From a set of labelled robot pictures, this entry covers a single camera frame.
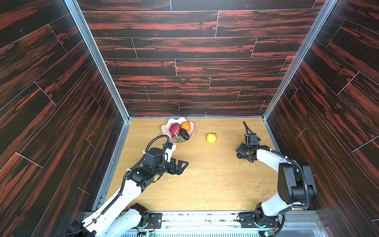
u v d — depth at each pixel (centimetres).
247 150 70
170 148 69
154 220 73
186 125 105
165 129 107
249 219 74
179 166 66
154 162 57
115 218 46
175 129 102
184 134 101
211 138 102
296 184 91
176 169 67
